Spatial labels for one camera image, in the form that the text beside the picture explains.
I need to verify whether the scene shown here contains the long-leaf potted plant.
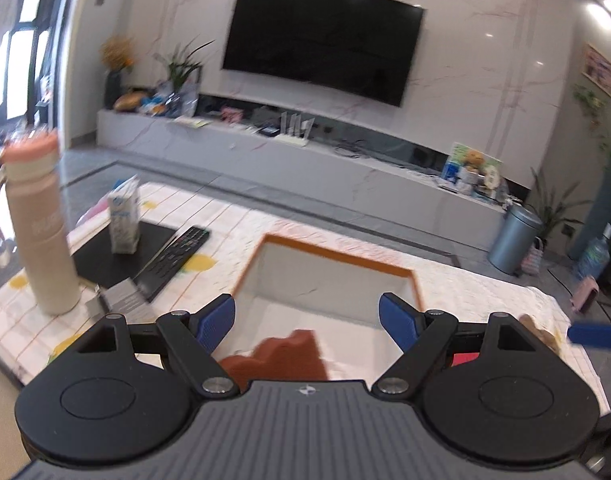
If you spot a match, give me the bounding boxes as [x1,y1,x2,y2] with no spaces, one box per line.
[528,167,593,246]

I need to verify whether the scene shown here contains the pile of snack bags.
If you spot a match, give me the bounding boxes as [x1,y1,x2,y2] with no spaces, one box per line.
[138,90,176,116]

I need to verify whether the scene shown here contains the black notebook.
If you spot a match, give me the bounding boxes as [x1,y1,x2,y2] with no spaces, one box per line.
[71,220,178,286]

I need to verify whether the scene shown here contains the grey card box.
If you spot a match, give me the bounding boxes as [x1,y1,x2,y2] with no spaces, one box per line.
[88,277,148,316]

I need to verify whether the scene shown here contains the blue-grey trash can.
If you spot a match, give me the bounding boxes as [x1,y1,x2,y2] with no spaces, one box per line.
[488,205,543,276]

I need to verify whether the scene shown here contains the orange cardboard box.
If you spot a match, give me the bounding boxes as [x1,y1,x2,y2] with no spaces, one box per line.
[230,233,421,391]

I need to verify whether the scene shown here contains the white marble television console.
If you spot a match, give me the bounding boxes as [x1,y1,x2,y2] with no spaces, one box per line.
[96,107,506,251]

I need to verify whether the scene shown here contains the beige bottle with pink lid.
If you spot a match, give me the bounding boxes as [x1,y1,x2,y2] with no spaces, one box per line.
[0,130,81,316]

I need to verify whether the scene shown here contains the pink cloth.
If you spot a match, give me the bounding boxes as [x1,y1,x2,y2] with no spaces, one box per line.
[78,205,111,226]

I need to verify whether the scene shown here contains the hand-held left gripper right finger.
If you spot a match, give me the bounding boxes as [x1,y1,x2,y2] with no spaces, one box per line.
[373,292,541,395]

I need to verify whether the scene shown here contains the black wall television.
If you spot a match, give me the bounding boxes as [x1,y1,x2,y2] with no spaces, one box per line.
[221,0,425,107]

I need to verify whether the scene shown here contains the dark vase with dried flowers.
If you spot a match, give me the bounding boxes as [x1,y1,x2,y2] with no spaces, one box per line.
[100,35,136,111]

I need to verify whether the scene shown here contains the pink space heater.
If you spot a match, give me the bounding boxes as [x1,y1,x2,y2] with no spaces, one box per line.
[569,276,601,316]

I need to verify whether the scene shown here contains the blue water jug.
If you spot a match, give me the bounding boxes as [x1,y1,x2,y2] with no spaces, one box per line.
[575,225,611,281]

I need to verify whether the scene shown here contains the rust brown soft toy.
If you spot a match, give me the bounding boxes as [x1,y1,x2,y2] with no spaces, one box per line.
[219,330,331,392]

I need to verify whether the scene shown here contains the white router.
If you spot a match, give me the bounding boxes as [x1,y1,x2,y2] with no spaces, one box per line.
[275,112,316,147]

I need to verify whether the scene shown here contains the black cables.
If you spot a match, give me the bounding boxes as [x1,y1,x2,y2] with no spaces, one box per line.
[335,141,381,158]

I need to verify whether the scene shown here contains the black framed glass door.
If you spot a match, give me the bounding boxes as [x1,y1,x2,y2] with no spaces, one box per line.
[0,0,81,161]

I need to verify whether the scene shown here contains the green plant in glass vase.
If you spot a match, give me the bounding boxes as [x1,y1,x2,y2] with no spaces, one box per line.
[155,37,216,118]

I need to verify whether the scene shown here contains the framed wall picture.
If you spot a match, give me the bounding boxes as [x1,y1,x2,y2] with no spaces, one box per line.
[581,44,611,98]

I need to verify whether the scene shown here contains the black remote control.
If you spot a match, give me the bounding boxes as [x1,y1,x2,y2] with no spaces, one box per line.
[132,226,211,303]

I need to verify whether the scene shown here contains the white printed tablecloth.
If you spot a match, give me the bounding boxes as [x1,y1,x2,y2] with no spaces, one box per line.
[0,182,611,411]

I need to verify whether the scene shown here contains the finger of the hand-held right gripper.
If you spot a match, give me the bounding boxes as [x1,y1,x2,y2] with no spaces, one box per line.
[568,324,611,348]

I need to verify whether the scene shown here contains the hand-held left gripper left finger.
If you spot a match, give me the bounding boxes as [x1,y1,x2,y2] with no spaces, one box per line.
[78,294,238,397]

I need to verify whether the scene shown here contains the white milk carton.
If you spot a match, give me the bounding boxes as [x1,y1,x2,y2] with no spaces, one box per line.
[108,175,141,254]

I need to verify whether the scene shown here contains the woven handbag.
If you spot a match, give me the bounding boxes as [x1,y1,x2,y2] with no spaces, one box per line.
[521,237,545,276]

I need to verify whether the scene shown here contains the golden ornament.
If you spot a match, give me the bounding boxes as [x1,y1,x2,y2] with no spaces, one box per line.
[112,92,146,111]

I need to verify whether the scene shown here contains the hanging vine plant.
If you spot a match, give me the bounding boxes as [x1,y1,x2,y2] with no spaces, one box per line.
[573,85,611,156]

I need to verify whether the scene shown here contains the green picture card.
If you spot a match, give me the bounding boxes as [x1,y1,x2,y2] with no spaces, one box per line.
[441,142,502,196]

